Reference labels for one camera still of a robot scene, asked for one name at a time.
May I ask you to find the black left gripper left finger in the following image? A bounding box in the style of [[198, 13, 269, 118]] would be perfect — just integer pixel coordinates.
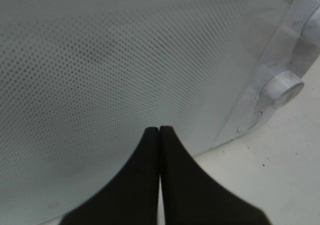
[[60, 127, 160, 225]]

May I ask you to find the white timer knob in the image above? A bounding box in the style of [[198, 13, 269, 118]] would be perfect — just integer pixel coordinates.
[[260, 70, 305, 109]]

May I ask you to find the round white door button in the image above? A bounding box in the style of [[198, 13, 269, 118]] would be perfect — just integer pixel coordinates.
[[236, 111, 263, 133]]

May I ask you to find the white microwave oven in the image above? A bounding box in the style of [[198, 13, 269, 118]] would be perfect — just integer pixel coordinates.
[[213, 0, 320, 147]]

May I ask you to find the white microwave door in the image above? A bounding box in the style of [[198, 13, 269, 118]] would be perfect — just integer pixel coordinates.
[[0, 0, 294, 225]]

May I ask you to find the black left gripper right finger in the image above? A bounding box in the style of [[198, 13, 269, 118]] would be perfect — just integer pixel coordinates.
[[159, 126, 271, 225]]

